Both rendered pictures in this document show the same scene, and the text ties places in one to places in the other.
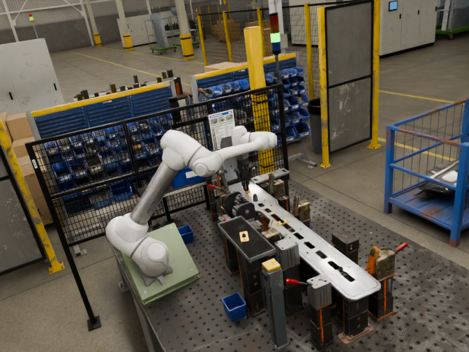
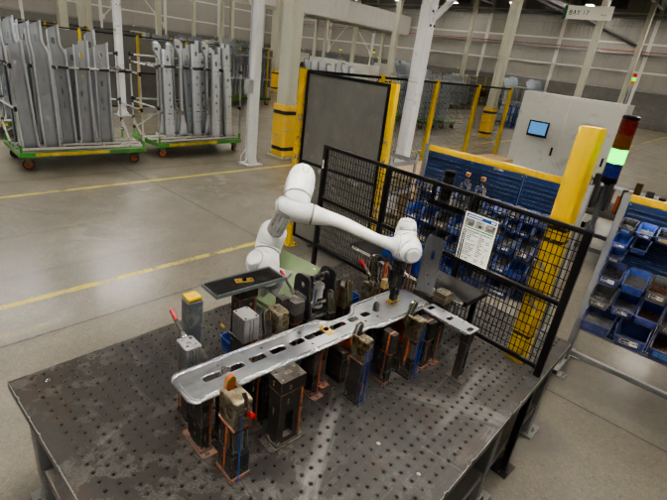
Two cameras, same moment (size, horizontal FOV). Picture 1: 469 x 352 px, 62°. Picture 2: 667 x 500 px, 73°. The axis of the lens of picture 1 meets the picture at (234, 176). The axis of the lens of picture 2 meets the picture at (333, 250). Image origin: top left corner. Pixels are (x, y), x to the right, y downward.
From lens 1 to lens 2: 2.21 m
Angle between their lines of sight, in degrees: 60
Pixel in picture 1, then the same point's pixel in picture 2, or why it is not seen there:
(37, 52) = (608, 117)
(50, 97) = not seen: hidden behind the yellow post
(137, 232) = (262, 236)
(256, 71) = (562, 192)
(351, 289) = (188, 377)
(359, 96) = not seen: outside the picture
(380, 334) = (194, 464)
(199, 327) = (215, 330)
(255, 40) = (581, 147)
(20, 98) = (558, 158)
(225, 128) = (478, 239)
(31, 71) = not seen: hidden behind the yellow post
